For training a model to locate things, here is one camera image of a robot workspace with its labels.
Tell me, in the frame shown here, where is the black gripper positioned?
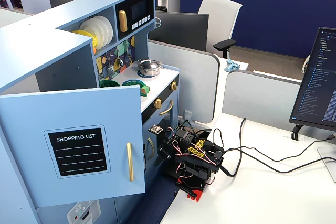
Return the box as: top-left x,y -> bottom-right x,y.
154,132 -> 185,167

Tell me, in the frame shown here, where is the red robot base clamp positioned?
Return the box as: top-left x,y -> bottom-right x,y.
175,176 -> 204,201

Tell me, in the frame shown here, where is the green cup recipient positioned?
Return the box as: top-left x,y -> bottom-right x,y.
99,79 -> 121,89

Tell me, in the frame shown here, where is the blue shopping list cabinet door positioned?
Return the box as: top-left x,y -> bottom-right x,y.
0,84 -> 146,209

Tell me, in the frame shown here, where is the light green block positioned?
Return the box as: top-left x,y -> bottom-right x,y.
140,84 -> 151,98

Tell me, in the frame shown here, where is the grey desk partition panel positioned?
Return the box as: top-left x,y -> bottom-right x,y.
148,39 -> 221,124
222,70 -> 302,130

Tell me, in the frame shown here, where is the steel toy pot with lid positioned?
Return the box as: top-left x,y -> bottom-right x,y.
136,59 -> 163,77

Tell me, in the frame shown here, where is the steel toy spatula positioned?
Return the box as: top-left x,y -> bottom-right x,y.
106,52 -> 116,76

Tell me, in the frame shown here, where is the steel toy ladle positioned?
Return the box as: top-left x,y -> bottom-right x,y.
115,48 -> 124,67

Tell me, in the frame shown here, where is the blue crumpled cloth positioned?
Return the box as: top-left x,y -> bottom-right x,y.
224,59 -> 241,72

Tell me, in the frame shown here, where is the black Dell monitor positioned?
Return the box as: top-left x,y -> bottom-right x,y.
148,10 -> 210,52

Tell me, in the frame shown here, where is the white toy plate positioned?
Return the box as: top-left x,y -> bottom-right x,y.
101,15 -> 114,46
90,18 -> 109,49
78,20 -> 100,50

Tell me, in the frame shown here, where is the black toy microwave door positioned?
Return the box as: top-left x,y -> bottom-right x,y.
115,0 -> 155,41

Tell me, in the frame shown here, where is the white office chair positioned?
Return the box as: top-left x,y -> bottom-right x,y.
198,0 -> 244,59

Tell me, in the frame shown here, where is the blue wooden toy kitchen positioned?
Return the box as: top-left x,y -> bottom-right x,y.
0,0 -> 182,224

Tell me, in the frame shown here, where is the monitor with lit screen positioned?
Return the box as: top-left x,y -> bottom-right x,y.
289,26 -> 336,132

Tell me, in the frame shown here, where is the gold cabinet door handle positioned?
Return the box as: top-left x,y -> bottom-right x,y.
126,142 -> 135,182

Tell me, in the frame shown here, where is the gold oven handle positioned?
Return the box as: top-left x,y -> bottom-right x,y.
159,100 -> 174,116

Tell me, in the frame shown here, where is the green ring dish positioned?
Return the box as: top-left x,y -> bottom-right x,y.
122,78 -> 144,88

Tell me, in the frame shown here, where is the black cable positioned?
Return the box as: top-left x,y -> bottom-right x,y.
219,118 -> 247,177
223,133 -> 336,163
241,150 -> 336,175

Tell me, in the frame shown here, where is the blue stove burner ring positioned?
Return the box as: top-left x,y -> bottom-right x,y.
135,70 -> 155,79

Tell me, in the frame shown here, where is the gold microwave handle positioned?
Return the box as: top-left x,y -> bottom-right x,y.
118,10 -> 128,33

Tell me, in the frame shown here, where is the silver monitor base plate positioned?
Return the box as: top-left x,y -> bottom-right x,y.
317,146 -> 336,183

